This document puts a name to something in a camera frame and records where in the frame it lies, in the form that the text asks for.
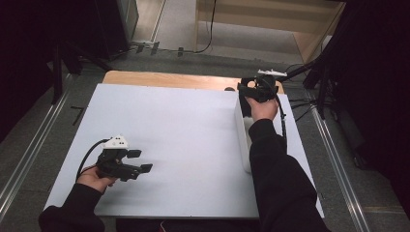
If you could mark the black tripod stand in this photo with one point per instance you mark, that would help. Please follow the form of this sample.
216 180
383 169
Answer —
322 93

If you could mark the white rectangular bin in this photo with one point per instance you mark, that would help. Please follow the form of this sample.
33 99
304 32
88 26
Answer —
241 135

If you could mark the dark curtain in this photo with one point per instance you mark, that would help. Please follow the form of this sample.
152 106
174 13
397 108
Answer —
380 96
25 64

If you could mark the black metal stand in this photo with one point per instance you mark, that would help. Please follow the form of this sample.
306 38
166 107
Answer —
57 80

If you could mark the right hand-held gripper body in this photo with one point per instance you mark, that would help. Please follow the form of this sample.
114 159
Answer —
264 87

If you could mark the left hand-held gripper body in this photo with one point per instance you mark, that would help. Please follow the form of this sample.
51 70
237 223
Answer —
111 164

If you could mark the person's right hand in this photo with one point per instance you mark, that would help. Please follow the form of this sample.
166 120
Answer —
264 111

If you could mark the small black floor fitting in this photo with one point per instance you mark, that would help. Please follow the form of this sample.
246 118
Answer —
180 51

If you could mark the light wooden shelf unit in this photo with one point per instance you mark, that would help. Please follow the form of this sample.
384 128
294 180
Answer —
309 42

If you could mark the metal floor rail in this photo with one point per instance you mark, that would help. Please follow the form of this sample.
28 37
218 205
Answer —
32 141
341 180

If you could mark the person's left hand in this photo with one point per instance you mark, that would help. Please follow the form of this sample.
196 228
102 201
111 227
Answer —
92 180

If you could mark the white board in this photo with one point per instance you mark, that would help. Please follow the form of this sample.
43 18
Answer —
161 129

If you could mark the dark cabinet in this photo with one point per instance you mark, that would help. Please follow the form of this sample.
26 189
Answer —
112 25

